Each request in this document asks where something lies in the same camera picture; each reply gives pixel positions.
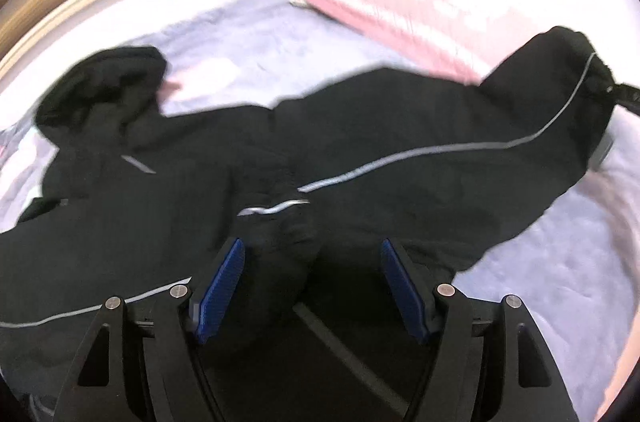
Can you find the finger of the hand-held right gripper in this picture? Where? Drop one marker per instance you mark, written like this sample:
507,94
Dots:
603,152
625,96

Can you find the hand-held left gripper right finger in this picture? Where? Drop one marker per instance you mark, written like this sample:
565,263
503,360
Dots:
402,287

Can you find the black jacket with grey piping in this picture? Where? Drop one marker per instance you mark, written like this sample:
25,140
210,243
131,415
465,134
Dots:
400,142

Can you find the grey blanket with pink flowers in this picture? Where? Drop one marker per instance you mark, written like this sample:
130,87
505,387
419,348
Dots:
550,262

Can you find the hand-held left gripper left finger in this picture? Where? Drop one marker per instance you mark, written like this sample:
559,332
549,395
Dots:
222,287

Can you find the pink pillow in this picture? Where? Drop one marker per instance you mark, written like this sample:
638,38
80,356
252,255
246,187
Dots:
400,7

